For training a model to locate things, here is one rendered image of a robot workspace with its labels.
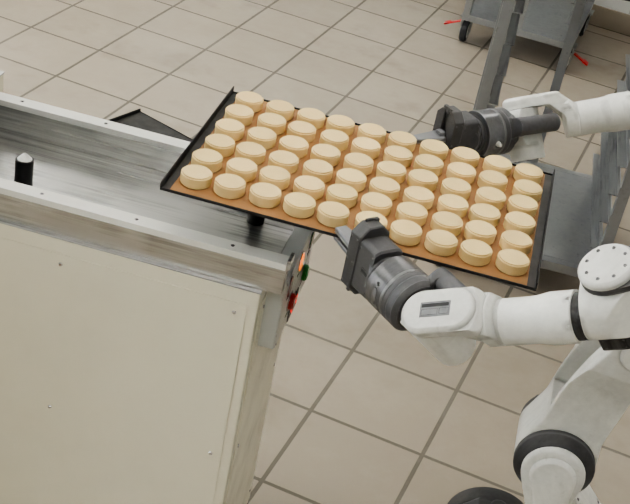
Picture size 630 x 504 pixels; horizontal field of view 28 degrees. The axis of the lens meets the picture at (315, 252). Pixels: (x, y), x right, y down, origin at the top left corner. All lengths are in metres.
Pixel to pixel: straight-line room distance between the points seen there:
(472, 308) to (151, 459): 0.83
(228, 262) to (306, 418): 1.15
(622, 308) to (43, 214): 0.97
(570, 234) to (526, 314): 2.23
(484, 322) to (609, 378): 0.49
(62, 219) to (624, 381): 0.97
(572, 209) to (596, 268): 2.40
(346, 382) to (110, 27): 2.25
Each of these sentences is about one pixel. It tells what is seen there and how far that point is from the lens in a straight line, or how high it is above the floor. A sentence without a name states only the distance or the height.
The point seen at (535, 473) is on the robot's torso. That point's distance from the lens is 2.24.
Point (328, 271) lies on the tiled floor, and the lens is 3.69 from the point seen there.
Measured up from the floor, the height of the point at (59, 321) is 0.67.
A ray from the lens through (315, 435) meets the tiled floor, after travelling 3.08.
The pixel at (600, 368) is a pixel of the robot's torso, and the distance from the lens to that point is 2.12.
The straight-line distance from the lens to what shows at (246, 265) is 2.02.
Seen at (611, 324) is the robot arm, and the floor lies 1.12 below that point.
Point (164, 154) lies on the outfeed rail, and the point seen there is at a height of 0.88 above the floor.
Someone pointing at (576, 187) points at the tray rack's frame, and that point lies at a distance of 4.19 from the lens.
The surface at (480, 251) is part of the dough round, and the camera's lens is 1.92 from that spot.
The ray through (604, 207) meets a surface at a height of 0.32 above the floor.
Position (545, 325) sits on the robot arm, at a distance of 1.67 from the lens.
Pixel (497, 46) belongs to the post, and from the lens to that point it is 3.45.
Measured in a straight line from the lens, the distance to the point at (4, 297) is 2.22.
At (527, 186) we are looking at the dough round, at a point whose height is 1.02.
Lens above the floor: 1.98
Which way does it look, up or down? 32 degrees down
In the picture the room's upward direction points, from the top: 11 degrees clockwise
